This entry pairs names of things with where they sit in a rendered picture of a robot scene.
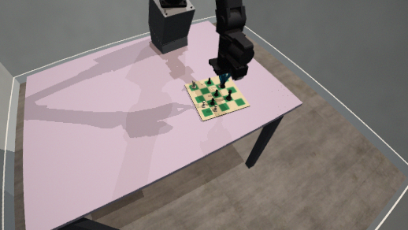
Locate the green and cream chessboard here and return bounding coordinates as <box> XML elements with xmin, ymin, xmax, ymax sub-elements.
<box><xmin>184</xmin><ymin>76</ymin><xmax>250</xmax><ymax>121</ymax></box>

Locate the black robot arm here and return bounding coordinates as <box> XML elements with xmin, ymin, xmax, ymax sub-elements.
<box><xmin>159</xmin><ymin>0</ymin><xmax>254</xmax><ymax>81</ymax></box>

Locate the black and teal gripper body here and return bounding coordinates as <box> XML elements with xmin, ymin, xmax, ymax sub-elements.
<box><xmin>209</xmin><ymin>49</ymin><xmax>230</xmax><ymax>76</ymax></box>

